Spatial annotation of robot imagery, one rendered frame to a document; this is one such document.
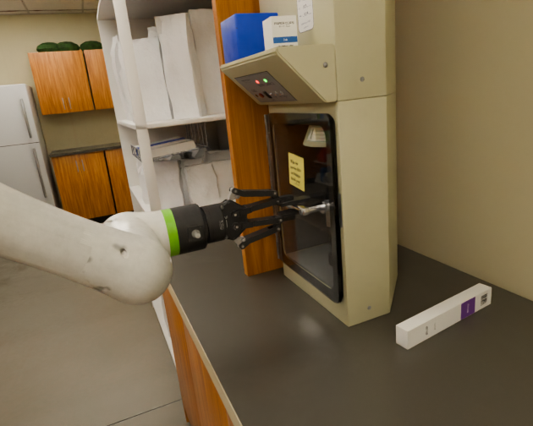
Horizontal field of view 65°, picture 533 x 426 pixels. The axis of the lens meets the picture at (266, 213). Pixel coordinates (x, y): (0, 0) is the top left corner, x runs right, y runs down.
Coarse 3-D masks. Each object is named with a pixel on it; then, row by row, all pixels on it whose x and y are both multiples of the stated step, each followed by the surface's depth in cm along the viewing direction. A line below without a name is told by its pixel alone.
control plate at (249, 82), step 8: (264, 72) 81; (240, 80) 95; (248, 80) 91; (272, 80) 82; (248, 88) 96; (256, 88) 92; (264, 88) 89; (272, 88) 86; (280, 88) 83; (256, 96) 98; (264, 96) 94; (272, 96) 90; (280, 96) 87; (288, 96) 84
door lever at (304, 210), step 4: (296, 204) 88; (320, 204) 86; (324, 204) 85; (288, 208) 90; (292, 208) 88; (296, 208) 86; (300, 208) 84; (304, 208) 84; (308, 208) 84; (312, 208) 84; (316, 208) 85; (320, 208) 85; (324, 208) 85; (300, 212) 84; (304, 212) 84; (308, 212) 84; (324, 212) 85
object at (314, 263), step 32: (288, 128) 94; (320, 128) 81; (320, 160) 83; (288, 192) 100; (320, 192) 86; (288, 224) 104; (320, 224) 88; (288, 256) 108; (320, 256) 91; (320, 288) 95
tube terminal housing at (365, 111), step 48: (288, 0) 85; (336, 0) 71; (384, 0) 75; (336, 48) 73; (384, 48) 77; (384, 96) 80; (336, 144) 79; (384, 144) 82; (384, 192) 85; (384, 240) 88; (384, 288) 91
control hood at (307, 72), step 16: (272, 48) 71; (288, 48) 70; (304, 48) 71; (320, 48) 72; (224, 64) 95; (240, 64) 86; (256, 64) 80; (272, 64) 75; (288, 64) 71; (304, 64) 72; (320, 64) 73; (288, 80) 77; (304, 80) 73; (320, 80) 74; (304, 96) 79; (320, 96) 75; (336, 96) 76
